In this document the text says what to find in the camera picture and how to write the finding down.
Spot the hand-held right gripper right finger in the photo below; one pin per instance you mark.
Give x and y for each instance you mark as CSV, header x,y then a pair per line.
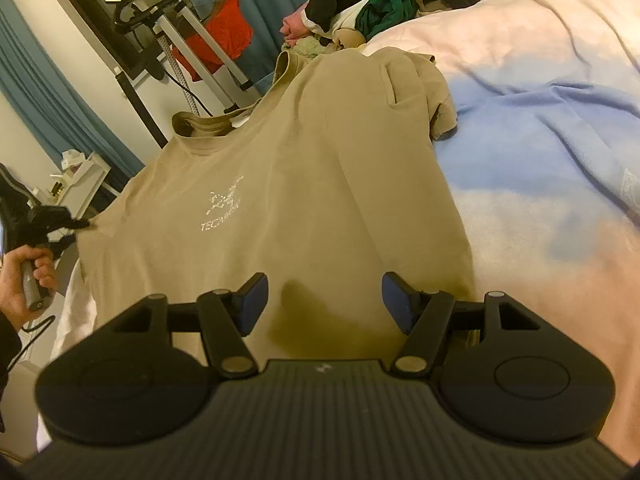
x,y
397,305

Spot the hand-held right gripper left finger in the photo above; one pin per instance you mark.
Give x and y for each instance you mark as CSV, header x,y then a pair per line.
x,y
252,305

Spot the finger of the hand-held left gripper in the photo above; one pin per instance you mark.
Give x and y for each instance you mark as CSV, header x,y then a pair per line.
x,y
57,217

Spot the beige printed t-shirt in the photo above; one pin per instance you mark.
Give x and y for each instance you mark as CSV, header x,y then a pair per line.
x,y
300,185

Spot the pile of mixed clothes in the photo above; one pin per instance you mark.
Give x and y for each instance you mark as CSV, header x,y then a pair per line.
x,y
390,5

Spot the person's left hand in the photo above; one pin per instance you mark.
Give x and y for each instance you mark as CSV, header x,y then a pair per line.
x,y
17,290

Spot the small white shelf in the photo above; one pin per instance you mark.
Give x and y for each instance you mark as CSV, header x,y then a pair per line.
x,y
85,180

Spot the pastel tie-dye duvet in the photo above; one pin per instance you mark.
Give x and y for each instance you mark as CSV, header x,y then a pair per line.
x,y
525,135

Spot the red fuzzy cloth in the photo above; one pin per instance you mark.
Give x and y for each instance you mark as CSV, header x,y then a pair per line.
x,y
225,30

